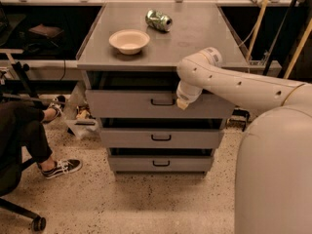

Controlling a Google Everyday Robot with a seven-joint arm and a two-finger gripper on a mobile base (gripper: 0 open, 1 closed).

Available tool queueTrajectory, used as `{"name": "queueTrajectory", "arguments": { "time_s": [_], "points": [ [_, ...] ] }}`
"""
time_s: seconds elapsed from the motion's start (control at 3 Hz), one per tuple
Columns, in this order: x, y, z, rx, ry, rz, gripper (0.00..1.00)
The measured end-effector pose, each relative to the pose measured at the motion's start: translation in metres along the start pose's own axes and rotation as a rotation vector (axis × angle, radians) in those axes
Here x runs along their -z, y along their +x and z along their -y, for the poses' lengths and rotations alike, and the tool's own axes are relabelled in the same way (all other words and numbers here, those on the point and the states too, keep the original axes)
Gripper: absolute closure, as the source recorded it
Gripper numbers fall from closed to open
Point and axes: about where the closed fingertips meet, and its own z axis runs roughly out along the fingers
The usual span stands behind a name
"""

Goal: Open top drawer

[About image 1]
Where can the grey top drawer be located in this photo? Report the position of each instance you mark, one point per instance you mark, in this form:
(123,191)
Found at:
(117,94)

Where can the grey drawer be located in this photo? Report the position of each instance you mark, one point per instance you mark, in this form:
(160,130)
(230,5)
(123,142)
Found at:
(117,94)
(160,160)
(161,133)

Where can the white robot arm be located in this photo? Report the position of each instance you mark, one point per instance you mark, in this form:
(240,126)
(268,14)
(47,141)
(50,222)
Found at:
(273,180)

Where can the grey drawer cabinet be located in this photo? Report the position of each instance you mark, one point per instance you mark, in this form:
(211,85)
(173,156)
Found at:
(196,26)

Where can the grey middle drawer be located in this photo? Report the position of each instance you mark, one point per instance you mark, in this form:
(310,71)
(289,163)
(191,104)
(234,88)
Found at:
(161,133)

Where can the grey bottom drawer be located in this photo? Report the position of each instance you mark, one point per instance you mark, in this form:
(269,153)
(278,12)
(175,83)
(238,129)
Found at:
(160,160)

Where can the white paper bowl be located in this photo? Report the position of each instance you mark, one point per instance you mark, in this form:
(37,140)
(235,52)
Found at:
(129,41)

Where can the crushed green soda can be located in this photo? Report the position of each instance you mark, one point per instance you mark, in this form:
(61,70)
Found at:
(158,20)

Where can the black white sneaker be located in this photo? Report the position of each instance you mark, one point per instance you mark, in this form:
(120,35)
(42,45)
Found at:
(63,167)

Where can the dark box on shelf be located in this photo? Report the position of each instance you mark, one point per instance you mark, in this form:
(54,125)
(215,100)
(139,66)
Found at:
(42,31)

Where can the seated person black trousers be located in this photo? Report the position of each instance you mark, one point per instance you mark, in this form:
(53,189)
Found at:
(22,125)

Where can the black office chair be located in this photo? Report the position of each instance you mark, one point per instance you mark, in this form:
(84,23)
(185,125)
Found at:
(11,168)

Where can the wooden stick frame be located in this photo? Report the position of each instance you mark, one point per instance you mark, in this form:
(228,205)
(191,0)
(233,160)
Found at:
(287,16)

